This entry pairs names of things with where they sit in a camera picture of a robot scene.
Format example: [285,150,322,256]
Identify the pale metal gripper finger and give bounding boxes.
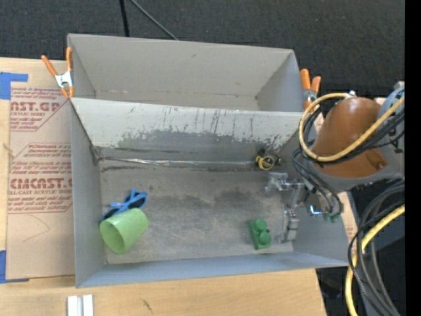
[264,172,291,198]
[275,209,301,244]

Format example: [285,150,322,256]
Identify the yellow and black tape measure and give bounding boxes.
[255,148,281,171]

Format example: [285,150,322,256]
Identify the green toy building block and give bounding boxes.
[247,218,273,251]

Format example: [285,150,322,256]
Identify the grey metal bin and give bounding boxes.
[66,33,351,289]

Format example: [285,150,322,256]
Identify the blue sunglasses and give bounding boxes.
[100,188,149,221]

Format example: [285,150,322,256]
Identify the light green plastic cup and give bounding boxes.
[99,207,149,255]

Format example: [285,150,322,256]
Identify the brown cardboard board red print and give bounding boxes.
[0,57,77,281]

